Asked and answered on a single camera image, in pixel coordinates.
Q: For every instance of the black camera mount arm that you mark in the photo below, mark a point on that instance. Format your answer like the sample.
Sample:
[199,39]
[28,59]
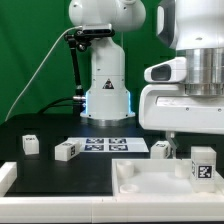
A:
[76,56]

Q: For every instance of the grey mounted camera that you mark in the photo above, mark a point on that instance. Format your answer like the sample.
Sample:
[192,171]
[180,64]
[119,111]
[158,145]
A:
[97,29]

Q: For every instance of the white left fence block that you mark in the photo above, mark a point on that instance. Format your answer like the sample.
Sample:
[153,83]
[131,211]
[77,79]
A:
[8,174]

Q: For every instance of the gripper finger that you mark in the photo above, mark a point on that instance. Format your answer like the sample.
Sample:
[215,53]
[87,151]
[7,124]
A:
[172,143]

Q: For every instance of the white marker sheet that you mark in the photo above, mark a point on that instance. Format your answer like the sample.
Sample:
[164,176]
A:
[112,145]

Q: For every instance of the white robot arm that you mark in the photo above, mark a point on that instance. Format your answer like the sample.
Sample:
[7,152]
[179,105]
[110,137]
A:
[193,28]

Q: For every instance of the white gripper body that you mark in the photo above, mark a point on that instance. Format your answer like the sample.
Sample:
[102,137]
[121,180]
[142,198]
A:
[168,108]

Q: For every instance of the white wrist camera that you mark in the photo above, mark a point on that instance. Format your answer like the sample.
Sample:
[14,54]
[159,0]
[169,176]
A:
[171,71]

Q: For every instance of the white square tabletop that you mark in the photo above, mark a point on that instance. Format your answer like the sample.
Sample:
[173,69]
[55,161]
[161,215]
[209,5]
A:
[157,177]

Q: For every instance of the white front fence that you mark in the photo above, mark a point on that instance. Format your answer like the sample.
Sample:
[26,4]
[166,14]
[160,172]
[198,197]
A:
[105,210]

